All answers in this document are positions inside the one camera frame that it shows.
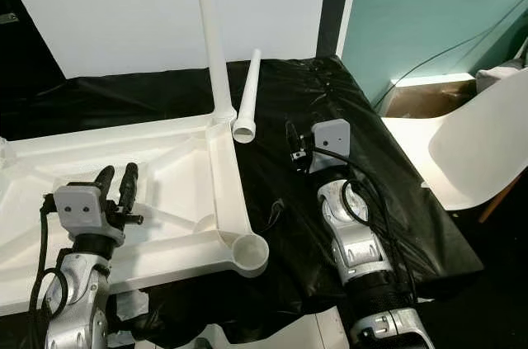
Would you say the white plastic table top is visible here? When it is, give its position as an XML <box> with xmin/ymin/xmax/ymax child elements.
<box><xmin>0</xmin><ymin>114</ymin><xmax>271</xmax><ymax>318</ymax></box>

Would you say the white plastic table leg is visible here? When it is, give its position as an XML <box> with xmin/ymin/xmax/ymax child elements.
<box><xmin>232</xmin><ymin>49</ymin><xmax>263</xmax><ymax>145</ymax></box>
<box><xmin>191</xmin><ymin>0</ymin><xmax>237</xmax><ymax>125</ymax></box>

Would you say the brown cardboard box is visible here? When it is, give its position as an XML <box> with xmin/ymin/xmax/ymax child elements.
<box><xmin>379</xmin><ymin>75</ymin><xmax>479</xmax><ymax>120</ymax></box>

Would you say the white plastic chair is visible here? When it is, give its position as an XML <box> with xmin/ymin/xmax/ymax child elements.
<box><xmin>384</xmin><ymin>68</ymin><xmax>528</xmax><ymax>223</ymax></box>

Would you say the small white bundle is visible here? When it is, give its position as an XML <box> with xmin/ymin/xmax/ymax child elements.
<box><xmin>474</xmin><ymin>60</ymin><xmax>528</xmax><ymax>91</ymax></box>

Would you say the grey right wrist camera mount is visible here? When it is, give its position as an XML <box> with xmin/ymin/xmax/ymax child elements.
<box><xmin>309</xmin><ymin>118</ymin><xmax>352</xmax><ymax>176</ymax></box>

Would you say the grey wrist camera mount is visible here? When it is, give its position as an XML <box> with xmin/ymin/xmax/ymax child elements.
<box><xmin>53</xmin><ymin>184</ymin><xmax>117</xmax><ymax>239</ymax></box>
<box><xmin>309</xmin><ymin>118</ymin><xmax>352</xmax><ymax>176</ymax></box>

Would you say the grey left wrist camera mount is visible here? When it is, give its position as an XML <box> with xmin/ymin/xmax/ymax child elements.
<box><xmin>53</xmin><ymin>184</ymin><xmax>117</xmax><ymax>239</ymax></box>

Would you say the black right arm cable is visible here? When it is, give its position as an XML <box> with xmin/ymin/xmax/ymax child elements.
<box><xmin>308</xmin><ymin>146</ymin><xmax>406</xmax><ymax>285</ymax></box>

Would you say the thin black wall cable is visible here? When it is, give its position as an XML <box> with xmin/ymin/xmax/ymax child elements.
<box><xmin>371</xmin><ymin>11</ymin><xmax>528</xmax><ymax>111</ymax></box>

